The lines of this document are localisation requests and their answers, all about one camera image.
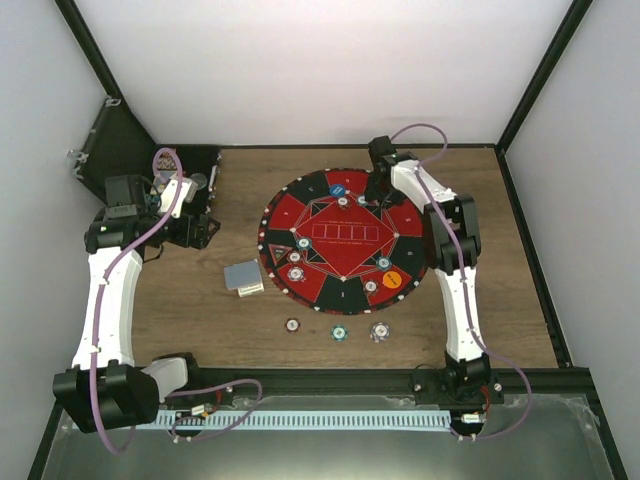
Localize blue small blind button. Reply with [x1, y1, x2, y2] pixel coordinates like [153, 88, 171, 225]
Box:
[329, 184, 346, 198]

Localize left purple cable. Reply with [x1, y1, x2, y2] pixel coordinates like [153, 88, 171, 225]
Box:
[92, 147, 264, 455]

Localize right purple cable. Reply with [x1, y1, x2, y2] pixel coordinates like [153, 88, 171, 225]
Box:
[389, 122, 532, 444]

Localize white playing card box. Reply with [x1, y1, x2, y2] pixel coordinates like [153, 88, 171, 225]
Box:
[238, 282, 264, 298]

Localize purple chip stack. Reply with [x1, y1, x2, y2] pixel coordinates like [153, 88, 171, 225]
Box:
[370, 322, 390, 343]

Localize black poker chip case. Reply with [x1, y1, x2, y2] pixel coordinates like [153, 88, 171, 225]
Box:
[70, 97, 221, 215]

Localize orange big blind button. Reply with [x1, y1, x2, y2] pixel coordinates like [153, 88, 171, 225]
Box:
[382, 270, 403, 290]

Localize purple cable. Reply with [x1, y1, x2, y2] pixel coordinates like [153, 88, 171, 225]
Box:
[92, 147, 264, 455]
[389, 122, 532, 444]

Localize round red black poker mat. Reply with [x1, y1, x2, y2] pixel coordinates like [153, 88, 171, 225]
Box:
[257, 168, 427, 315]

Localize blue 10 chips seat two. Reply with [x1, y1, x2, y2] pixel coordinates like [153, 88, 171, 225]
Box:
[287, 266, 305, 282]

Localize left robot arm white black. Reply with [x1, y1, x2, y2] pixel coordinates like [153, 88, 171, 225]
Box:
[52, 175, 219, 433]

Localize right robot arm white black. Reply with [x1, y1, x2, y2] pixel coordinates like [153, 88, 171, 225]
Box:
[365, 136, 491, 403]

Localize brown 100 chip stack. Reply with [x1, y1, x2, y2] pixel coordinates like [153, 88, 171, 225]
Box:
[285, 318, 300, 332]

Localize teal chip stack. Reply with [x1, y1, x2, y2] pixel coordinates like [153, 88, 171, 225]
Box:
[331, 325, 348, 342]

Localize triangular all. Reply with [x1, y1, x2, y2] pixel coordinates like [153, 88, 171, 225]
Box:
[268, 244, 293, 265]

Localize clear round dealer button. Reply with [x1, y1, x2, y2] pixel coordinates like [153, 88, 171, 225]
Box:
[190, 173, 209, 191]

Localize light blue slotted cable duct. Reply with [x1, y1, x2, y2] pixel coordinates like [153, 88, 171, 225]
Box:
[140, 410, 451, 432]

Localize chips in case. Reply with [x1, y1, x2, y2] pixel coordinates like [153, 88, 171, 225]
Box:
[153, 148, 177, 174]

